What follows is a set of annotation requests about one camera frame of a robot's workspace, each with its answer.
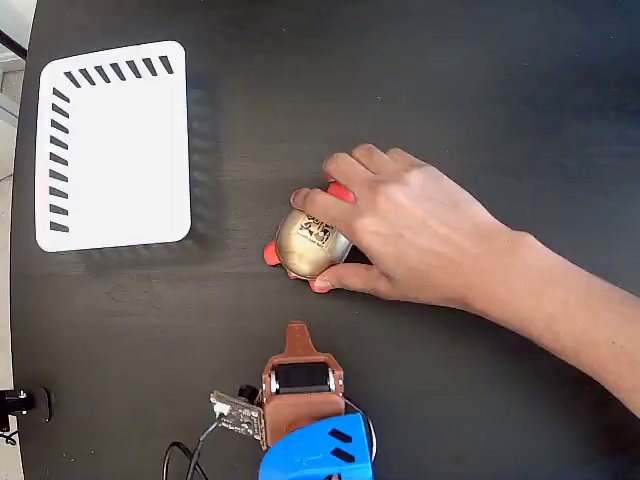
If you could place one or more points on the orange-brown gripper with servo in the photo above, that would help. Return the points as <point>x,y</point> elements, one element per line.
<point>303,404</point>

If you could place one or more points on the red turtle toy gold shell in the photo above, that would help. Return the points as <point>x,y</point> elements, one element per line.
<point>305,250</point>

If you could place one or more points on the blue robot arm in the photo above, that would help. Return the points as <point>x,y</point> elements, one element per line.
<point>310,450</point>

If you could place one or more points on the bare human forearm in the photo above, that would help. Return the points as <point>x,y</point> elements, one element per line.
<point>575,320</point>

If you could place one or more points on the white slotted tray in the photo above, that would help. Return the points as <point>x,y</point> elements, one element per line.
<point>125,150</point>

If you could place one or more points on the bare human hand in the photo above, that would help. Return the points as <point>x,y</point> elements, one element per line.
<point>425,235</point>

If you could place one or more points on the black stand clamp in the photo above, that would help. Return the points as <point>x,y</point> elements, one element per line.
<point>20,402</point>

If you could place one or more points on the black diagonal bar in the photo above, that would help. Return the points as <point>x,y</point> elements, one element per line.
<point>12,44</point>

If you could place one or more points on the camera circuit board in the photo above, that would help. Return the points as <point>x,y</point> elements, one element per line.
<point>240,415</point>

